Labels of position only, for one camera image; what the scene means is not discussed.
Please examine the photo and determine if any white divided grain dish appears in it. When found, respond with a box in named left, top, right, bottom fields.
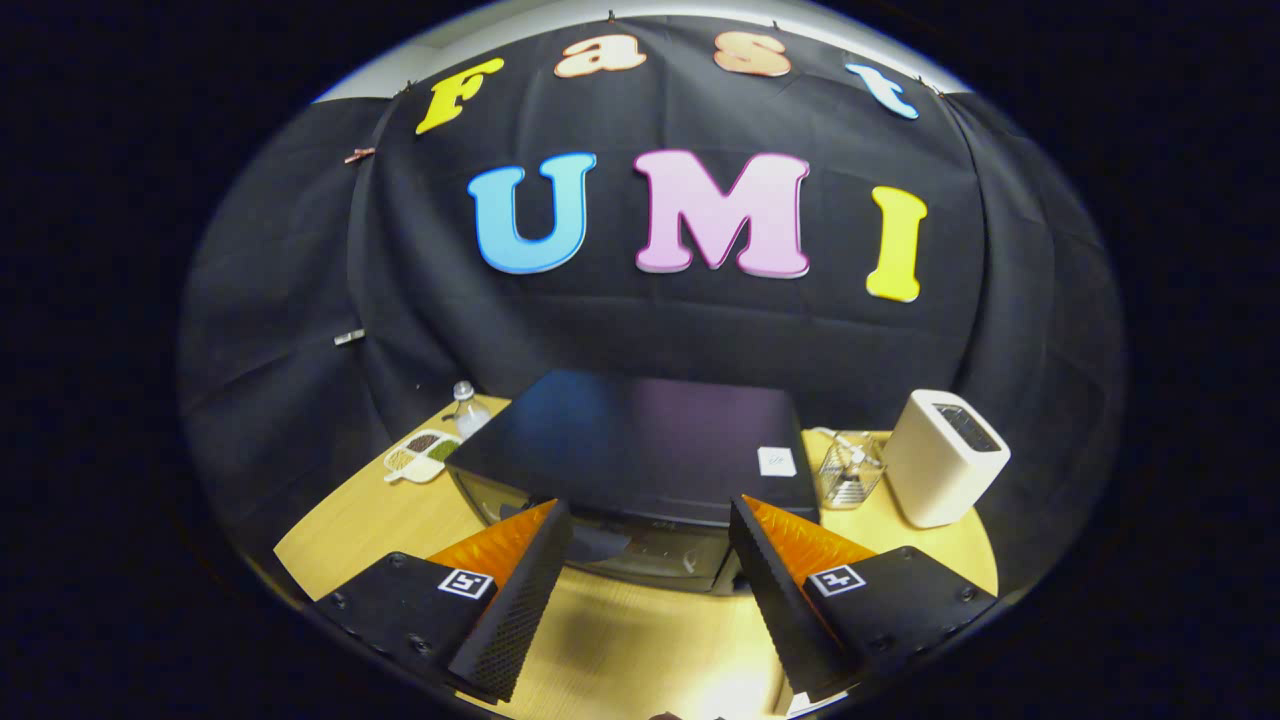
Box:
left=384, top=430, right=463, bottom=484

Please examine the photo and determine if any black toaster oven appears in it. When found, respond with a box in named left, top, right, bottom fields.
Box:
left=445, top=368, right=823, bottom=596

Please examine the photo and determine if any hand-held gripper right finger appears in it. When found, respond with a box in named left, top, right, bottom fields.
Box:
left=727, top=495, right=1001, bottom=704

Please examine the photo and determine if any clear plastic bottle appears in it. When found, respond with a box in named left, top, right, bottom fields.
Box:
left=452, top=381, right=493, bottom=438

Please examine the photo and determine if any wire mesh basket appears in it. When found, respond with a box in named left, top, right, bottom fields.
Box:
left=815, top=430, right=887, bottom=511

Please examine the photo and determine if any white toaster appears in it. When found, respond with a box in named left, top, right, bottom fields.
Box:
left=882, top=389, right=1012, bottom=529

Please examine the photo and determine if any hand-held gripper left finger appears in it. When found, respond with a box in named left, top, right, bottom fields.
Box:
left=315, top=498, right=576, bottom=704

